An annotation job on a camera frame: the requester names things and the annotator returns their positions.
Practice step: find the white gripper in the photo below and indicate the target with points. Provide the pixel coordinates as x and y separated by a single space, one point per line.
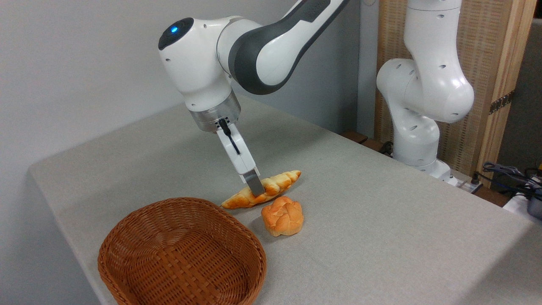
241 156

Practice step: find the long croissant bread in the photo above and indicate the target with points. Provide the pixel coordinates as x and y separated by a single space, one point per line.
279 182

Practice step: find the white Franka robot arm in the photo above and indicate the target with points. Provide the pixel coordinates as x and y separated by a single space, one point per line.
423 84

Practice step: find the round bread roll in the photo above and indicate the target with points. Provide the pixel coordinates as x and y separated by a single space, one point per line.
283 216

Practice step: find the brown woven wicker basket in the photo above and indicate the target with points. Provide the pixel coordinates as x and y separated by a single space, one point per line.
182 254

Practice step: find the grey tablecloth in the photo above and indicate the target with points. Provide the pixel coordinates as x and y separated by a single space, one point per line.
381 237

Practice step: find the black screen hinge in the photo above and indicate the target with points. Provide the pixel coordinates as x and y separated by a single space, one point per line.
501 102

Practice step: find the wooden rattan folding screen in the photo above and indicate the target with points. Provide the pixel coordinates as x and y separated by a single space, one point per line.
487 42

